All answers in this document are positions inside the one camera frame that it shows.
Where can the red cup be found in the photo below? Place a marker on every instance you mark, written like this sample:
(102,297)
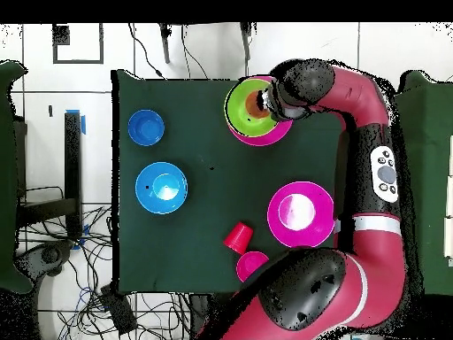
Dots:
(239,239)

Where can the large pink bowl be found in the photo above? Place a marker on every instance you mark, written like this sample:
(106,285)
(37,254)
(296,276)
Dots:
(262,140)
(311,230)

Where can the green bowl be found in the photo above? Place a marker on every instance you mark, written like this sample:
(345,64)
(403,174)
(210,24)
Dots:
(237,113)

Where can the orange cup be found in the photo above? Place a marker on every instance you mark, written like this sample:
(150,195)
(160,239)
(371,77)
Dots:
(252,106)

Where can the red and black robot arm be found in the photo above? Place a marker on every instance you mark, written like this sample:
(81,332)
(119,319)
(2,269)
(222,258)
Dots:
(378,265)

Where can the light blue bowl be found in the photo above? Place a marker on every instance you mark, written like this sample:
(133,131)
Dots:
(161,188)

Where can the small pink bowl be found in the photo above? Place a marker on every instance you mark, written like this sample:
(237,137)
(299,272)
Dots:
(247,264)

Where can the dark green table cloth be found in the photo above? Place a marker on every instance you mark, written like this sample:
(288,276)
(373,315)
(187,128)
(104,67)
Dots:
(431,177)
(7,177)
(194,106)

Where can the small dark blue bowl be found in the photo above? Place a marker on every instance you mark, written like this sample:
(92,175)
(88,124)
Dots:
(145,127)

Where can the black stand leg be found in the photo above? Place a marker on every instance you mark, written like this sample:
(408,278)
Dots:
(165,42)
(246,39)

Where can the black metal stand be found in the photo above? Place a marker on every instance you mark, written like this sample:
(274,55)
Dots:
(72,170)

